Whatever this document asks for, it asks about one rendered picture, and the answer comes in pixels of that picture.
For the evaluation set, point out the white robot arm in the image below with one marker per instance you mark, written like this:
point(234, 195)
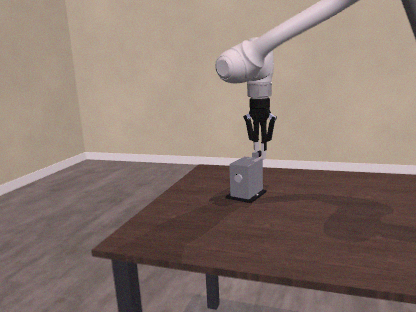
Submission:
point(245, 61)

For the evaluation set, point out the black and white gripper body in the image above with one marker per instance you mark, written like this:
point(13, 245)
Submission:
point(260, 106)

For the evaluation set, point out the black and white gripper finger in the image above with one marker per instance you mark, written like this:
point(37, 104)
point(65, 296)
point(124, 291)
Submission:
point(253, 133)
point(266, 136)

